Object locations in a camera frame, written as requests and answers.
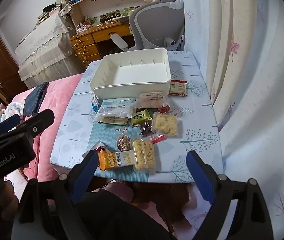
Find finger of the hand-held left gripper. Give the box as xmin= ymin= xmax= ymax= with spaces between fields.
xmin=0 ymin=114 xmax=21 ymax=143
xmin=20 ymin=109 xmax=55 ymax=138

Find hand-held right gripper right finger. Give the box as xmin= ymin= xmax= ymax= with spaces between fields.
xmin=186 ymin=151 xmax=275 ymax=240

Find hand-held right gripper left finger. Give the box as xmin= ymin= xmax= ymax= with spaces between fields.
xmin=18 ymin=150 xmax=100 ymax=240

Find orange oat bar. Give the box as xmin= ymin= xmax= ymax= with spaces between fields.
xmin=98 ymin=151 xmax=135 ymax=172

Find red-brown nut snack packet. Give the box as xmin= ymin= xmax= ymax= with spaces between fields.
xmin=116 ymin=134 xmax=132 ymax=152

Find yellow puffs snack packet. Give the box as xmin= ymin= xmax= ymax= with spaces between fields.
xmin=131 ymin=137 xmax=157 ymax=174
xmin=151 ymin=112 xmax=184 ymax=138

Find dark brown snack packet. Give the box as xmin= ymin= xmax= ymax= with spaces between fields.
xmin=139 ymin=120 xmax=165 ymax=144

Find white plastic storage bin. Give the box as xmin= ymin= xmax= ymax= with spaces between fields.
xmin=90 ymin=48 xmax=172 ymax=99

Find person's left hand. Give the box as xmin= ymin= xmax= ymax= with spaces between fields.
xmin=0 ymin=180 xmax=20 ymax=222

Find floral quilt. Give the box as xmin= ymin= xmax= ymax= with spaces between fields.
xmin=0 ymin=100 xmax=25 ymax=128

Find dark blue pouch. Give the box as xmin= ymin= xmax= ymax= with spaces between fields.
xmin=23 ymin=82 xmax=50 ymax=117

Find small white cartoon packet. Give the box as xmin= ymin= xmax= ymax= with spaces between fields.
xmin=82 ymin=140 xmax=112 ymax=159

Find pink blanket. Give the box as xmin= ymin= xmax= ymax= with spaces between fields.
xmin=5 ymin=74 xmax=85 ymax=183

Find person's black pants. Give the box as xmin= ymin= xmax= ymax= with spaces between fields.
xmin=70 ymin=187 xmax=172 ymax=240

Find leaf-print tablecloth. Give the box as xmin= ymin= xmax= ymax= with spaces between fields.
xmin=50 ymin=51 xmax=223 ymax=183

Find pale yellow snack packet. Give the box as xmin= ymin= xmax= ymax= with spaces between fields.
xmin=99 ymin=117 xmax=129 ymax=126

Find blue and white packet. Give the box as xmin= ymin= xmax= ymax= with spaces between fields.
xmin=91 ymin=96 xmax=102 ymax=113

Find light blue large packet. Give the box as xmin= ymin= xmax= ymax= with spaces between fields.
xmin=93 ymin=97 xmax=136 ymax=123

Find lace-covered piano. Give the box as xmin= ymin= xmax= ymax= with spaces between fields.
xmin=15 ymin=11 xmax=85 ymax=89

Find red date snack packet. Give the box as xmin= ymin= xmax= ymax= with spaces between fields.
xmin=157 ymin=104 xmax=171 ymax=114

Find green snack packet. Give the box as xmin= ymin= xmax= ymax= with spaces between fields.
xmin=131 ymin=109 xmax=152 ymax=126

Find clear pastry packet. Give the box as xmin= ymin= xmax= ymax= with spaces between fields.
xmin=135 ymin=92 xmax=170 ymax=109

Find red and white packet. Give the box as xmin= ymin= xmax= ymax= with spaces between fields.
xmin=169 ymin=79 xmax=189 ymax=97

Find wooden desk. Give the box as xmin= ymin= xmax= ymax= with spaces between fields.
xmin=70 ymin=21 xmax=132 ymax=68

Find grey office chair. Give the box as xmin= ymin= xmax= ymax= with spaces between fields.
xmin=110 ymin=0 xmax=185 ymax=53

